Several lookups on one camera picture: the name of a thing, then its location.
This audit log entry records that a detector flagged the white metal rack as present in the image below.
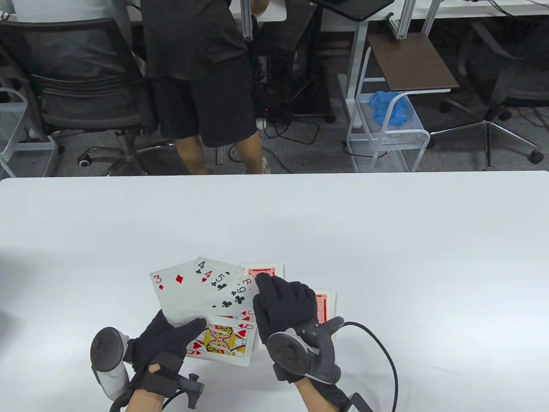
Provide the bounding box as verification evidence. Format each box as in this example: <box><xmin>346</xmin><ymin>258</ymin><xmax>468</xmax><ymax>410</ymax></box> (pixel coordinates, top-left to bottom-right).
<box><xmin>0</xmin><ymin>88</ymin><xmax>58</xmax><ymax>177</ymax></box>

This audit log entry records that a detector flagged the black tray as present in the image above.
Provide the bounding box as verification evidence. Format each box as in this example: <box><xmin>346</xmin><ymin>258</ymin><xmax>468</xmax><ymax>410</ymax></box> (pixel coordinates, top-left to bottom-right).
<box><xmin>310</xmin><ymin>0</ymin><xmax>394</xmax><ymax>21</ymax></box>

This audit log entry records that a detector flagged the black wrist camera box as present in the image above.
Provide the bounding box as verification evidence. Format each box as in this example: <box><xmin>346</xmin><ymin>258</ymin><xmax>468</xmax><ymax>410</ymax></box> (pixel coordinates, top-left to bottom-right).
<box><xmin>343</xmin><ymin>393</ymin><xmax>374</xmax><ymax>412</ymax></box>

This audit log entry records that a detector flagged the grey and white left controller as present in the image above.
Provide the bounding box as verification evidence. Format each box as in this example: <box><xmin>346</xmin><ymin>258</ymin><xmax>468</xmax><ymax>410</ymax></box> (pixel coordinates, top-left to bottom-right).
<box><xmin>90</xmin><ymin>327</ymin><xmax>129</xmax><ymax>399</ymax></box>

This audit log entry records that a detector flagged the white office desk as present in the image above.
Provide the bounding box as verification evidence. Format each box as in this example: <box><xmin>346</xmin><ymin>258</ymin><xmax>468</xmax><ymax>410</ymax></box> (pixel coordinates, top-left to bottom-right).
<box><xmin>322</xmin><ymin>0</ymin><xmax>549</xmax><ymax>129</ymax></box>
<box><xmin>127</xmin><ymin>0</ymin><xmax>287</xmax><ymax>23</ymax></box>

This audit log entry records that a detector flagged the blue plastic bag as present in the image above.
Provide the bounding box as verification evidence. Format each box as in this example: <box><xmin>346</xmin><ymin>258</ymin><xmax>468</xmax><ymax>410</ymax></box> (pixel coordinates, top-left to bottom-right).
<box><xmin>369</xmin><ymin>91</ymin><xmax>410</xmax><ymax>128</ymax></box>

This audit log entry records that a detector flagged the dark grey right controller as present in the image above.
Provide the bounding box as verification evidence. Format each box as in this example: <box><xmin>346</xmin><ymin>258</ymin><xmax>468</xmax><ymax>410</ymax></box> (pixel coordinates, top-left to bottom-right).
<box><xmin>267</xmin><ymin>317</ymin><xmax>345</xmax><ymax>385</ymax></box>

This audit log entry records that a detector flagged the brown wooden board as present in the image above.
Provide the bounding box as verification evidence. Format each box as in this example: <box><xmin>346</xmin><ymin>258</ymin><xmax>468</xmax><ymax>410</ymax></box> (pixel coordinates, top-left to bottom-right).
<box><xmin>367</xmin><ymin>32</ymin><xmax>459</xmax><ymax>93</ymax></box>

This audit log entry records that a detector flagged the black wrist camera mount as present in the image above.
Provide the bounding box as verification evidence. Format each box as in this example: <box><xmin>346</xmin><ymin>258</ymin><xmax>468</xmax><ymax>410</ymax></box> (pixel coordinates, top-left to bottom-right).
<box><xmin>175</xmin><ymin>373</ymin><xmax>205</xmax><ymax>408</ymax></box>
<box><xmin>273</xmin><ymin>364</ymin><xmax>303</xmax><ymax>383</ymax></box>

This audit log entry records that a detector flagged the black mesh office chair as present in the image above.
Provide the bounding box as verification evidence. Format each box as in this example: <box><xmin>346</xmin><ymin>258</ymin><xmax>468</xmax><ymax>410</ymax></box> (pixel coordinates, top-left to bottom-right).
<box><xmin>0</xmin><ymin>18</ymin><xmax>176</xmax><ymax>176</ymax></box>

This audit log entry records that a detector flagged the white wire cart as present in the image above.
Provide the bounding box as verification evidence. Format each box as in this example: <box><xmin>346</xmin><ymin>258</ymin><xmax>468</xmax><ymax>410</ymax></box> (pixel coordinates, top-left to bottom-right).
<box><xmin>347</xmin><ymin>45</ymin><xmax>431</xmax><ymax>173</ymax></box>

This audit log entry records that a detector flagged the person's left hand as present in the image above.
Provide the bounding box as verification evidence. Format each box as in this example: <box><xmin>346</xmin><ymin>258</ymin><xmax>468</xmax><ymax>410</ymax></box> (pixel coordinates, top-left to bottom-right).
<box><xmin>125</xmin><ymin>311</ymin><xmax>207</xmax><ymax>393</ymax></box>

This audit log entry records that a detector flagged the tangle of black cables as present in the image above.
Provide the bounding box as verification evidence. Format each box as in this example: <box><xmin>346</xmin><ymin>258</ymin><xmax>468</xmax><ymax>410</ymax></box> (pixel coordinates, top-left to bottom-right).
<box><xmin>227</xmin><ymin>64</ymin><xmax>320</xmax><ymax>174</ymax></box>

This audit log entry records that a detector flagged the short aluminium profile post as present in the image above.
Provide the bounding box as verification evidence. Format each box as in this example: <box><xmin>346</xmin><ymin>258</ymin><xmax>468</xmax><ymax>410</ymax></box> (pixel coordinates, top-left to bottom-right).
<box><xmin>240</xmin><ymin>0</ymin><xmax>254</xmax><ymax>42</ymax></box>
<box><xmin>388</xmin><ymin>0</ymin><xmax>416</xmax><ymax>40</ymax></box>
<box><xmin>420</xmin><ymin>0</ymin><xmax>442</xmax><ymax>37</ymax></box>

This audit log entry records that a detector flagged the person's right forearm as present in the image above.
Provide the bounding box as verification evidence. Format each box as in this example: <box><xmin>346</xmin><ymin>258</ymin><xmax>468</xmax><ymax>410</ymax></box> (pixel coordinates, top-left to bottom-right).
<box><xmin>296</xmin><ymin>377</ymin><xmax>349</xmax><ymax>412</ymax></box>

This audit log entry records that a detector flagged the person's left forearm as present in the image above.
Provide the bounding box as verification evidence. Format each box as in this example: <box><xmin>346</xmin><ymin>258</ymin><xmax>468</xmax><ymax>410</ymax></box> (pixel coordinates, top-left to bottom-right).
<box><xmin>124</xmin><ymin>385</ymin><xmax>167</xmax><ymax>412</ymax></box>

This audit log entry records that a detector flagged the dark grey office chair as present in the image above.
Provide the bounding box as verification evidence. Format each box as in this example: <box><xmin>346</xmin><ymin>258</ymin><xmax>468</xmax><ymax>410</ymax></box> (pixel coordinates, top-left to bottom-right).
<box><xmin>429</xmin><ymin>19</ymin><xmax>549</xmax><ymax>170</ymax></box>

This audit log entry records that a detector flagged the black computer tower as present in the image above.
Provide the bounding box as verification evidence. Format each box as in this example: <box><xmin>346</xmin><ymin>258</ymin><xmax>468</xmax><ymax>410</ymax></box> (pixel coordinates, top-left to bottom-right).
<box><xmin>251</xmin><ymin>4</ymin><xmax>336</xmax><ymax>125</ymax></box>

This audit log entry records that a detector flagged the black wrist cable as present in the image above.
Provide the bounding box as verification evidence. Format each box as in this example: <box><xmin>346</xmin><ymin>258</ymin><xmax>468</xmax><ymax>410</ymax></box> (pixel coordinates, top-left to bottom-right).
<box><xmin>343</xmin><ymin>322</ymin><xmax>398</xmax><ymax>412</ymax></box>

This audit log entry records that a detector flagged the person's right hand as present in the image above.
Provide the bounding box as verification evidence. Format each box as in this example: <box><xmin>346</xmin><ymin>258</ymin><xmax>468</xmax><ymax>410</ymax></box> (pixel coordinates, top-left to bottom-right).
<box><xmin>253</xmin><ymin>273</ymin><xmax>318</xmax><ymax>345</ymax></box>

